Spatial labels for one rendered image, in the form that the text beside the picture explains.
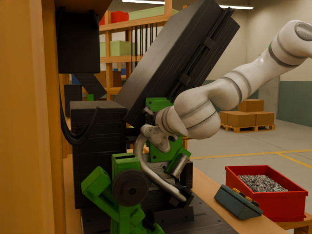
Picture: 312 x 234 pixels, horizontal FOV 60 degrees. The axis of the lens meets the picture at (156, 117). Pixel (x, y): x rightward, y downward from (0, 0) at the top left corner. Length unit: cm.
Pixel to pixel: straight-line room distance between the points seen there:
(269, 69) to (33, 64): 59
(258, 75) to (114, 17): 368
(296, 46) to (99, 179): 52
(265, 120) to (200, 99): 692
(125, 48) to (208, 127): 365
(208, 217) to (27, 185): 77
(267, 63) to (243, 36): 1066
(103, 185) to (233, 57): 1067
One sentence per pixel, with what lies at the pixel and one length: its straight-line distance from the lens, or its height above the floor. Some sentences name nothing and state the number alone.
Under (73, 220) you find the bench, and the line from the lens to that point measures 97.
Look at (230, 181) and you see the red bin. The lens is 131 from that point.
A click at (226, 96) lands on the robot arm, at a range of 57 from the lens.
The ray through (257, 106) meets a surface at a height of 58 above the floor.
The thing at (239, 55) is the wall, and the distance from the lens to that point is 1124.
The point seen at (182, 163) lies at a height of 107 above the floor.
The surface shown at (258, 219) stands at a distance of 96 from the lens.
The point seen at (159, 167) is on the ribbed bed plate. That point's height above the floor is 105.
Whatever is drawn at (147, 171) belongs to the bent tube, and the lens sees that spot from 83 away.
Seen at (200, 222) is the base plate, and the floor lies 90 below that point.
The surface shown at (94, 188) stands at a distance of 57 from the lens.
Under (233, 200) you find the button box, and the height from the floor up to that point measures 94.
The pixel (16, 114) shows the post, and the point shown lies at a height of 131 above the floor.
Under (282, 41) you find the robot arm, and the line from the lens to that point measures 71.
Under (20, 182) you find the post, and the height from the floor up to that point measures 127.
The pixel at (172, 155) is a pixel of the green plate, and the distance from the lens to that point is 89.
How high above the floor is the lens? 134
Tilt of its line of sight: 8 degrees down
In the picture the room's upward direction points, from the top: straight up
